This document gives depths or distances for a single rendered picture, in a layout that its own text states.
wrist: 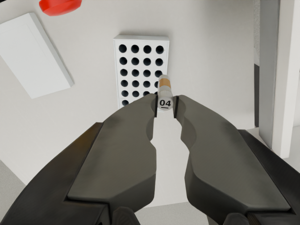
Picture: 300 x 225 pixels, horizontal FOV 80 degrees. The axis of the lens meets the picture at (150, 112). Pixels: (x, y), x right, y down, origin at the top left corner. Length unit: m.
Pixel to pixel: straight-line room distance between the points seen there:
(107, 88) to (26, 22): 0.16
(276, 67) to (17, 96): 0.44
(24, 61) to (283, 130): 0.41
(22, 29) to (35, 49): 0.03
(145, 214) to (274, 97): 2.05
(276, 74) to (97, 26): 0.26
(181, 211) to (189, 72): 1.92
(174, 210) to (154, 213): 0.22
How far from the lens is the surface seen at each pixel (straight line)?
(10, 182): 2.28
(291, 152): 0.33
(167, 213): 2.19
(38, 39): 0.36
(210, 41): 0.34
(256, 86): 0.95
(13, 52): 0.39
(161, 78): 0.16
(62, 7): 0.21
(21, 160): 0.58
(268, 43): 0.26
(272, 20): 0.25
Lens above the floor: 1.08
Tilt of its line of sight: 59 degrees down
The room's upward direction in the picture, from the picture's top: 176 degrees counter-clockwise
